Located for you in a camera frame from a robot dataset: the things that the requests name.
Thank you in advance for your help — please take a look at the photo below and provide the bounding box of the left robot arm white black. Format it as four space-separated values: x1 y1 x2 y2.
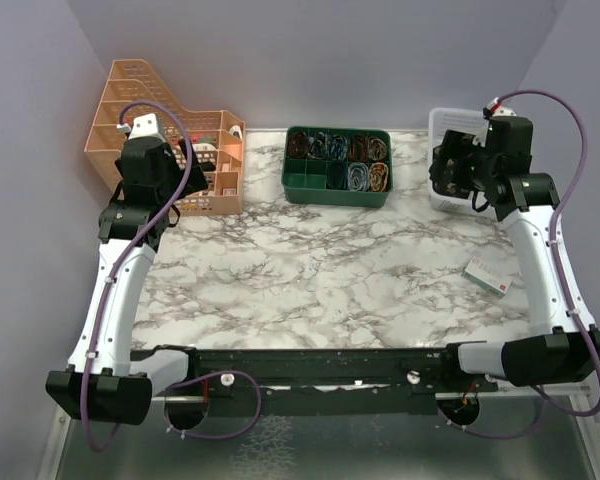
45 136 208 425

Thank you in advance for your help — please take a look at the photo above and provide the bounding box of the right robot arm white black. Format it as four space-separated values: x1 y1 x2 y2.
429 115 600 391

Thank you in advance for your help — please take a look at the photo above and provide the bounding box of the white plastic basket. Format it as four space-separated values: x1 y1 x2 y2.
427 107 516 219

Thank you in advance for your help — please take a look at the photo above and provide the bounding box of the orange plastic file organizer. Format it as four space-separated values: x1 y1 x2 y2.
84 59 247 217

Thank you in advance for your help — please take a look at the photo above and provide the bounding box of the small white red box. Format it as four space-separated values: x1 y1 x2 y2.
461 256 511 298

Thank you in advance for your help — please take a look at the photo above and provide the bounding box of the green compartment tray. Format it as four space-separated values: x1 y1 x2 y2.
281 126 393 208

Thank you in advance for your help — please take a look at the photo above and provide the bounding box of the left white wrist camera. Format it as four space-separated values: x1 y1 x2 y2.
116 113 165 141

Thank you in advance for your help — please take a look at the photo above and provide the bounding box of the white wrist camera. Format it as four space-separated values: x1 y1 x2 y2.
116 113 165 141
482 97 516 120

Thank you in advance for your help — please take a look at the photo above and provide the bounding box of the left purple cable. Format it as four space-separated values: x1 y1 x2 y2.
81 99 193 453

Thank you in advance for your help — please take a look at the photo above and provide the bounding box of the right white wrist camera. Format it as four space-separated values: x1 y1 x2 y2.
482 97 516 120

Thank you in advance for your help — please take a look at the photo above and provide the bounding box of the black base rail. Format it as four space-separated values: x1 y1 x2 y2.
158 347 497 417

